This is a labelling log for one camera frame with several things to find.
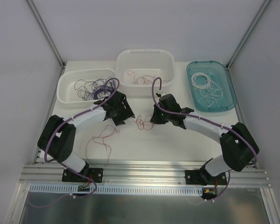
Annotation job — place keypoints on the white perforated basket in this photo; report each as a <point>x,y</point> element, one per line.
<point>81,87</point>

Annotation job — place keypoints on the white slotted cable duct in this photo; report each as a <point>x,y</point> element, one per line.
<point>116,189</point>

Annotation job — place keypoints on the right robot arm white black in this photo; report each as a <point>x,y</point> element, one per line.
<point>238,147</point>

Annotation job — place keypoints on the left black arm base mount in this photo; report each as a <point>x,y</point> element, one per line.
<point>96,174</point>

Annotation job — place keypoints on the aluminium mounting rail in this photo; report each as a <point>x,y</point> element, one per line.
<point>145,173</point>

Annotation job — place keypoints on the aluminium frame post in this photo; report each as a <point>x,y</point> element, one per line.
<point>37,16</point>
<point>249,31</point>

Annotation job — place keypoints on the teal transparent plastic tray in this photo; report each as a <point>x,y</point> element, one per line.
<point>211,87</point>

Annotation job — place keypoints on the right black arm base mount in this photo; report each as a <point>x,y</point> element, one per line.
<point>194,177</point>

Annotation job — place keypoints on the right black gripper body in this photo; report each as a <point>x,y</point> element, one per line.
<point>157,115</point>

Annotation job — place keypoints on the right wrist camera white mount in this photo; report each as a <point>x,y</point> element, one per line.
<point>160,93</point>

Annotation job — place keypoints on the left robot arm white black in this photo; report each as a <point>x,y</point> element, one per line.
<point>58,137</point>

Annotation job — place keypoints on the right aluminium frame post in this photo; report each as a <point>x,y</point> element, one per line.
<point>249,31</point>

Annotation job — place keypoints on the white plastic tub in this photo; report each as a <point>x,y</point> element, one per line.
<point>137,68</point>

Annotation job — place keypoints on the left aluminium frame post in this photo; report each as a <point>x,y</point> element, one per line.
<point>37,16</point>

